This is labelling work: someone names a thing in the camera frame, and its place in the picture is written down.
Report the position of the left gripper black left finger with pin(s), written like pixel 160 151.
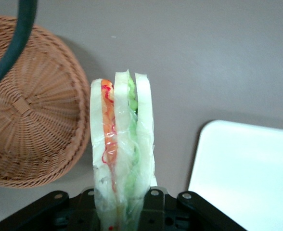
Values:
pixel 88 201

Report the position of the cream rectangular tray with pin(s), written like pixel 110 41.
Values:
pixel 247 168

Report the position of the triangle sandwich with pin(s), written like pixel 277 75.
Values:
pixel 121 134

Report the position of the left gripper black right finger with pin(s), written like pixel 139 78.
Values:
pixel 155 199

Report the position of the brown round wicker basket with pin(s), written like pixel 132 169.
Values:
pixel 35 113

